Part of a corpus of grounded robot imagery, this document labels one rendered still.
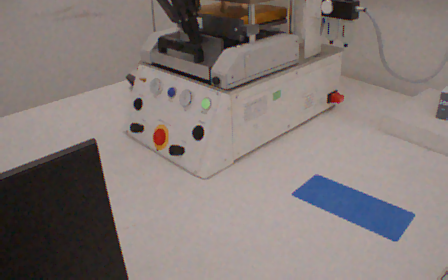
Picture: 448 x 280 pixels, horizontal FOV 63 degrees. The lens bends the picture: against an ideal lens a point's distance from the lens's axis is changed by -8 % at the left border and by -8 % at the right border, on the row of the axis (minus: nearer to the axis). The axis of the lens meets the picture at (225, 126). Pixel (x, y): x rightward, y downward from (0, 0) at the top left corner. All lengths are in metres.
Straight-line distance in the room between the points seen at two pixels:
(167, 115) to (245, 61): 0.23
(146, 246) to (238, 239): 0.16
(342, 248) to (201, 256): 0.24
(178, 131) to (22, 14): 1.46
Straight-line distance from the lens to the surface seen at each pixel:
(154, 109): 0.98
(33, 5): 2.22
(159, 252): 0.69
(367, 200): 0.82
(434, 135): 1.03
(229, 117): 0.84
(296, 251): 0.69
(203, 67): 0.85
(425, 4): 1.32
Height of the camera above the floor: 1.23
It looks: 26 degrees down
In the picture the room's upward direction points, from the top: 2 degrees counter-clockwise
